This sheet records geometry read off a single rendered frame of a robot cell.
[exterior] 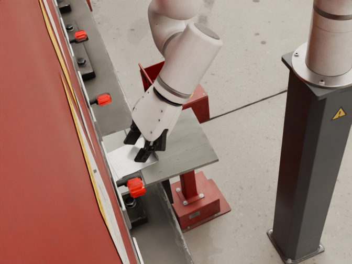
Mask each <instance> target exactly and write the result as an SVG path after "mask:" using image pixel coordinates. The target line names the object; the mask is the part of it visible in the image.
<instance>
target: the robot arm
mask: <svg viewBox="0 0 352 264"><path fill-rule="evenodd" d="M202 3H203V0H152V1H151V2H150V4H149V6H148V20H149V25H150V29H151V33H152V37H153V40H154V43H155V45H156V47H157V49H158V50H159V52H160V53H161V54H162V55H163V57H164V58H165V61H164V65H163V67H162V69H161V71H160V72H159V74H158V76H157V78H156V79H155V81H154V83H153V85H152V86H151V87H150V88H149V89H148V90H147V91H146V92H145V94H144V95H143V96H142V98H141V99H140V100H139V102H138V104H137V105H136V107H134V108H133V112H132V124H131V126H130V128H131V130H130V131H129V133H128V135H127V136H126V138H125V140H124V142H123V143H124V144H126V145H135V144H136V142H137V140H138V139H139V137H140V135H141V134H142V135H143V136H144V137H145V139H146V142H145V145H144V147H143V148H141V149H140V150H139V152H138V153H137V155H136V157H135V158H134V161H135V162H142V163H145V162H146V161H147V159H148V158H149V156H150V155H151V153H152V152H155V151H165V150H166V139H167V138H168V136H169V135H170V133H171V132H172V130H173V128H174V126H175V124H176V122H177V120H178V118H179V116H180V113H181V111H182V105H183V104H185V103H187V101H188V100H189V98H190V97H191V95H192V93H193V92H194V90H195V89H196V87H197V85H198V84H199V82H200V80H201V79H202V77H203V76H204V74H205V73H206V71H207V70H208V68H209V66H210V65H211V63H212V62H213V60H214V59H215V57H216V55H217V54H218V52H219V51H220V49H221V47H222V46H223V41H222V39H221V38H220V37H219V36H218V35H217V34H216V33H215V32H214V31H212V30H210V29H209V28H207V27H205V26H203V25H201V24H199V23H195V22H190V23H188V24H187V26H185V22H184V20H188V19H191V18H193V17H194V16H195V15H196V14H197V13H198V12H199V11H200V9H201V7H202ZM291 64H292V69H293V71H294V73H295V74H296V76H297V77H298V78H299V79H301V80H302V81H304V82H305V83H307V84H309V85H311V86H314V87H318V88H322V89H342V88H345V87H349V86H351V85H352V0H313V7H312V14H311V22H310V29H309V37H308V42H306V43H304V44H302V45H301V46H299V47H298V48H297V49H296V50H295V52H294V53H293V56H292V62H291ZM151 141H153V144H152V146H150V143H151Z"/></svg>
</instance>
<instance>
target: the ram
mask: <svg viewBox="0 0 352 264"><path fill-rule="evenodd" d="M46 1H47V4H48V7H49V9H50V12H51V15H52V18H53V21H54V24H55V26H56V29H57V32H58V35H59V39H60V42H61V45H62V49H63V52H64V55H65V58H66V61H67V64H68V67H69V70H68V67H67V64H66V62H65V59H64V56H63V54H62V51H61V48H60V46H59V43H58V40H57V37H56V35H55V32H54V29H53V26H52V24H51V21H50V18H49V16H48V13H47V10H46V8H45V5H44V2H43V0H41V3H42V5H43V8H44V10H45V13H46V16H47V19H48V22H49V24H50V27H51V30H52V32H53V35H54V38H55V40H56V43H57V45H58V48H59V51H60V53H61V56H62V59H63V62H64V64H65V67H66V70H67V73H68V76H69V80H70V83H71V86H73V87H72V89H74V90H73V93H74V91H75V93H74V96H75V94H76V96H77V99H78V101H79V104H80V107H81V110H82V112H83V116H84V119H85V122H86V125H87V129H88V131H89V134H90V138H91V141H92V144H93V147H92V144H91V142H90V139H89V136H88V134H87V131H86V129H85V126H84V122H83V119H82V116H81V112H80V109H79V106H78V103H77V100H76V97H75V100H76V102H75V100H74V97H73V95H72V92H71V89H70V87H69V84H68V81H67V79H66V76H65V73H64V71H63V68H62V65H61V63H60V60H59V58H58V55H57V52H56V50H55V47H54V45H53V42H52V40H51V37H50V34H49V32H48V28H47V25H46V21H45V18H44V15H43V12H42V8H41V5H40V1H39V0H0V264H123V262H122V259H121V257H120V255H119V253H118V250H117V248H116V246H115V243H114V241H113V239H112V236H111V234H110V232H109V230H108V227H107V225H106V223H105V220H104V218H103V215H102V213H101V211H100V207H99V204H98V201H97V198H96V194H95V191H94V187H93V183H92V180H91V176H90V173H89V170H88V167H87V163H86V159H85V156H84V153H83V149H82V146H81V142H80V139H79V135H78V131H77V129H76V125H75V122H74V118H73V115H72V111H71V107H70V104H69V101H68V97H67V94H66V91H65V87H64V84H63V81H64V83H65V86H66V88H67V91H68V94H69V96H70V99H71V101H72V104H73V107H74V109H75V112H76V114H77V117H78V119H79V122H80V124H81V127H82V129H83V132H84V134H85V137H86V140H87V143H88V145H89V148H90V150H91V153H92V155H93V158H94V160H95V163H96V165H97V168H98V171H99V173H100V175H101V178H102V181H103V183H104V186H105V188H106V191H107V194H108V196H109V199H110V202H111V205H112V208H113V211H114V215H115V218H116V221H117V225H118V228H119V231H120V234H121V237H122V240H123V243H124V247H125V250H126V254H127V257H128V260H129V263H130V264H138V263H137V260H136V257H135V254H134V251H133V248H132V245H131V242H130V238H129V236H128V232H127V229H126V226H125V222H124V219H123V217H122V214H121V211H120V208H119V205H118V201H117V198H116V195H115V192H114V189H113V186H112V182H111V179H110V177H109V174H108V171H107V168H106V164H105V161H104V158H103V155H102V152H101V149H100V146H99V143H98V140H97V137H96V134H95V131H94V127H93V124H92V121H91V118H90V115H89V112H88V109H87V106H86V103H85V100H84V97H83V94H82V90H81V87H80V84H79V81H78V78H77V75H76V71H75V69H74V66H73V63H72V60H71V57H70V54H69V50H68V47H67V44H66V41H65V38H64V35H63V32H62V29H61V26H60V22H59V20H58V17H57V13H56V10H55V6H54V3H53V1H52V0H46ZM69 71H70V72H69ZM61 76H62V77H61ZM62 79H63V80H62ZM76 103H77V105H76ZM77 106H78V107H77ZM93 148H94V149H93ZM94 151H95V152H94Z"/></svg>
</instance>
